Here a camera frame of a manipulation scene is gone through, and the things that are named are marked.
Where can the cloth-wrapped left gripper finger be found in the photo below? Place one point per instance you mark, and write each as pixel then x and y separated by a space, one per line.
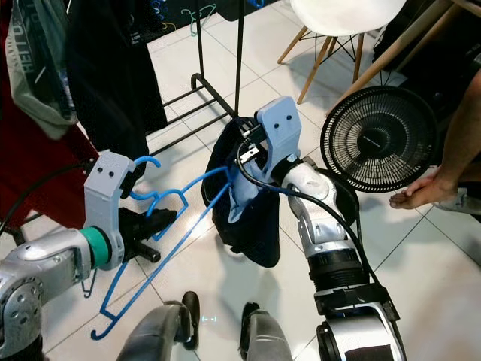
pixel 152 224

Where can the blue plastic hanger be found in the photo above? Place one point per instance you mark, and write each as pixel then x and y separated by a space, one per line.
pixel 199 180

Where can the navy blue shirt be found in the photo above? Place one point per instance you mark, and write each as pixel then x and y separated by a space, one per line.
pixel 240 241

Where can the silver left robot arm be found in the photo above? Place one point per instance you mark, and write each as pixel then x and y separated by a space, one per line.
pixel 37 286

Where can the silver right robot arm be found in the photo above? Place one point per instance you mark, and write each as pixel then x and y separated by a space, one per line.
pixel 319 226

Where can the grey robot left leg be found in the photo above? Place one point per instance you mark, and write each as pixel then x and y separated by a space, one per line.
pixel 154 338

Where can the grey robot leg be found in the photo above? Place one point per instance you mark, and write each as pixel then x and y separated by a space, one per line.
pixel 267 342
pixel 154 338

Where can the black metal clothes rack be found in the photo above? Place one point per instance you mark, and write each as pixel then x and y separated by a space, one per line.
pixel 200 45

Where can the black floor fan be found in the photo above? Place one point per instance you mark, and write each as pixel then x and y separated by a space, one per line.
pixel 379 139

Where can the red shirt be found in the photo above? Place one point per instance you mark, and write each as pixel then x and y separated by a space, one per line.
pixel 22 158

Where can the black shirt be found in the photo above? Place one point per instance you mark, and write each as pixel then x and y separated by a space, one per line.
pixel 113 83

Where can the grey robot right leg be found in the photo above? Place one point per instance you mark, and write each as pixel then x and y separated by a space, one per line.
pixel 267 342

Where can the white chair with wooden legs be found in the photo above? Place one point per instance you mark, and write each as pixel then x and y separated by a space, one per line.
pixel 346 11

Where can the grey green shirt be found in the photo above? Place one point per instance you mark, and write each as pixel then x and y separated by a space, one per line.
pixel 45 98

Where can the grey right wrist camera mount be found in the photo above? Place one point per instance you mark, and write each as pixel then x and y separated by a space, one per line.
pixel 279 124

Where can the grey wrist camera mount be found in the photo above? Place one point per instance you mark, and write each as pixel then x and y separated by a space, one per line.
pixel 279 124
pixel 105 188

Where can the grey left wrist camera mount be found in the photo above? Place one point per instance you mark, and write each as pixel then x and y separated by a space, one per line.
pixel 105 188

